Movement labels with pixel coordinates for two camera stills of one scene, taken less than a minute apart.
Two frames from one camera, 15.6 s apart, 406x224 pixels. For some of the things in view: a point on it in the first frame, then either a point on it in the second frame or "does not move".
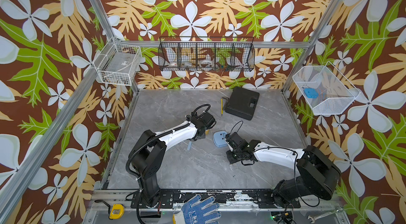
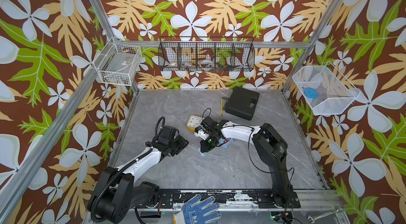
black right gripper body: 233,156 → 210,142
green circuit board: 282,216 does not move
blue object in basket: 311,93 does not move
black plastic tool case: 242,103 does not move
